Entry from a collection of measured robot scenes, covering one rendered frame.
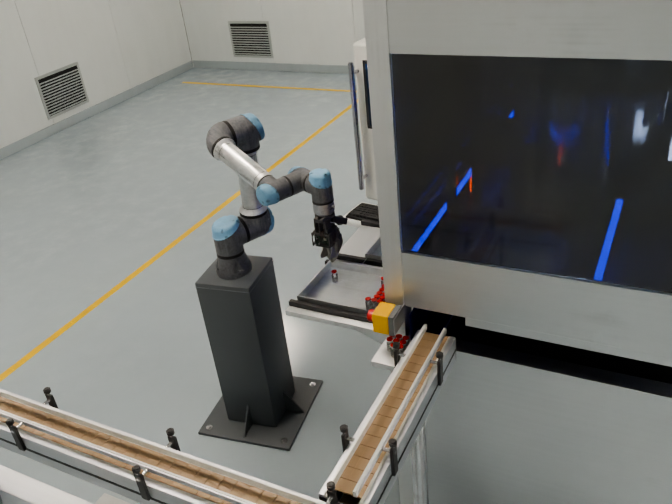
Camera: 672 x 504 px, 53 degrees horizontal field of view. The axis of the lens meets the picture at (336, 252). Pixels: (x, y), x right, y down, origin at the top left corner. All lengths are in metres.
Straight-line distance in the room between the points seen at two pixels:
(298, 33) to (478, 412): 6.74
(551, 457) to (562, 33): 1.33
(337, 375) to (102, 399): 1.20
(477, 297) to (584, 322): 0.30
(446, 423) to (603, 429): 0.51
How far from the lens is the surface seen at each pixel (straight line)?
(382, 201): 1.95
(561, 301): 1.95
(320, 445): 3.11
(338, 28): 8.23
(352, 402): 3.28
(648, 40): 1.64
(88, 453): 2.00
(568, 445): 2.29
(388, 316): 2.05
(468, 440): 2.40
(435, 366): 2.01
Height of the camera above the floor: 2.24
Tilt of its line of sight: 30 degrees down
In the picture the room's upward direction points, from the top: 7 degrees counter-clockwise
